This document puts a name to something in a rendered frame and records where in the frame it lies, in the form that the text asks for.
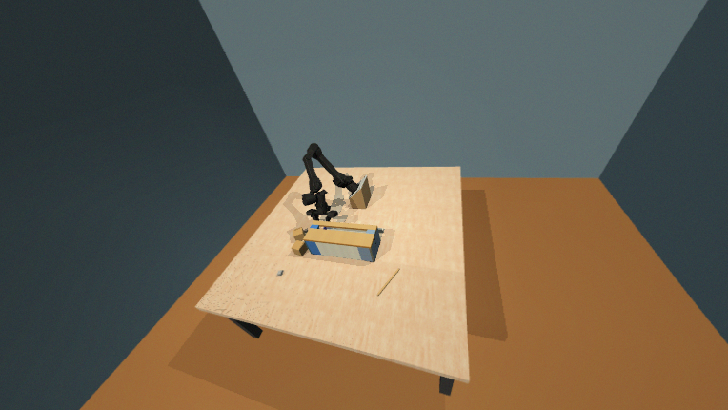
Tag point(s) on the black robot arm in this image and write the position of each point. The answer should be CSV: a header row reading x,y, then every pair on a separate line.
x,y
340,180

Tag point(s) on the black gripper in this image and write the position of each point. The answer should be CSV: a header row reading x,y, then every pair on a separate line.
x,y
321,210

